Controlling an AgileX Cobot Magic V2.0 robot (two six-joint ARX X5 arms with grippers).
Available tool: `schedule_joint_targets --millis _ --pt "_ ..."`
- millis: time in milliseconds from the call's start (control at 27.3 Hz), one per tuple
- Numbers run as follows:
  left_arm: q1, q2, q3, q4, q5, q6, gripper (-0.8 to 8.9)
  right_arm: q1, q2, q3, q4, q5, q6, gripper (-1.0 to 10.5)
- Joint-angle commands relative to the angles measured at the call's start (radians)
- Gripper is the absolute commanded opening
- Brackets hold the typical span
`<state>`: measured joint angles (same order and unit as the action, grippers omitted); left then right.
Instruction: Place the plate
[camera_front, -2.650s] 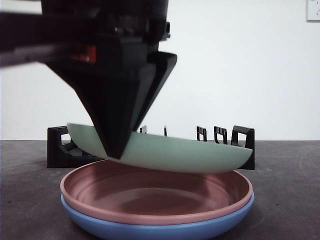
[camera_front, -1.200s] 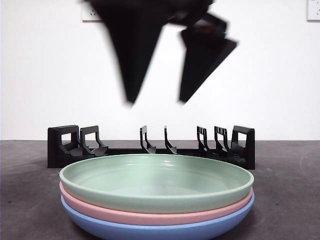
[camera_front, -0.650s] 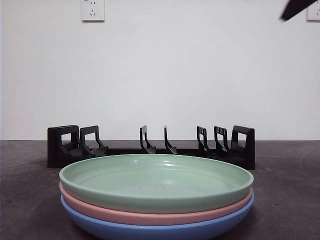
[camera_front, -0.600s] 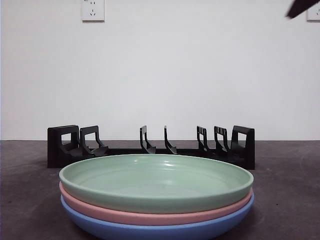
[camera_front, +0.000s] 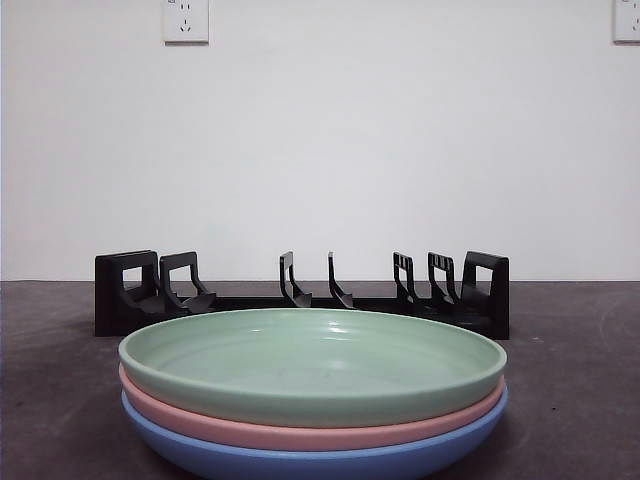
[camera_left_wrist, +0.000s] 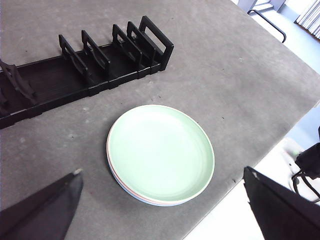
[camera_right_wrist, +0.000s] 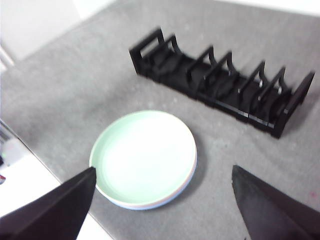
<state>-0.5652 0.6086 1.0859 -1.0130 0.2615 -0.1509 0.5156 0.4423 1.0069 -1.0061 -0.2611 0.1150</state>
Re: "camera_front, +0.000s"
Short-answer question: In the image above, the green plate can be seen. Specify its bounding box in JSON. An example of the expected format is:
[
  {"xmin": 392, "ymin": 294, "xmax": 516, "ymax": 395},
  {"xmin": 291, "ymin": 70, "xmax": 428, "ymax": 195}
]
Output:
[{"xmin": 117, "ymin": 307, "xmax": 508, "ymax": 429}]

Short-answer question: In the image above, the pink plate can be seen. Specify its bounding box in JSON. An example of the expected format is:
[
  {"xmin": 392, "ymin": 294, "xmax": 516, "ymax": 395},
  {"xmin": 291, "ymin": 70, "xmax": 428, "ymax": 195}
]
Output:
[{"xmin": 118, "ymin": 364, "xmax": 505, "ymax": 451}]

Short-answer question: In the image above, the blue plate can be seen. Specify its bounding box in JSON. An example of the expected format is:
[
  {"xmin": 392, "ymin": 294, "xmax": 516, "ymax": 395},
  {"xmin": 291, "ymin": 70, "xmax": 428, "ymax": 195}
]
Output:
[{"xmin": 121, "ymin": 387, "xmax": 510, "ymax": 480}]

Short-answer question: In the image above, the black plate rack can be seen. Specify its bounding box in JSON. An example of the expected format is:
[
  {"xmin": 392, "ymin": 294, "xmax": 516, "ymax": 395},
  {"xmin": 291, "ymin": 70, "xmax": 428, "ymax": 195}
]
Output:
[{"xmin": 93, "ymin": 248, "xmax": 511, "ymax": 340}]

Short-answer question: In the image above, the white wall socket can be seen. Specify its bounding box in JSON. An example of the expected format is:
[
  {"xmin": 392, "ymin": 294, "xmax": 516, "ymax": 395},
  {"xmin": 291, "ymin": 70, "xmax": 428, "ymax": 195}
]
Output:
[
  {"xmin": 612, "ymin": 0, "xmax": 640, "ymax": 44},
  {"xmin": 162, "ymin": 0, "xmax": 210, "ymax": 45}
]

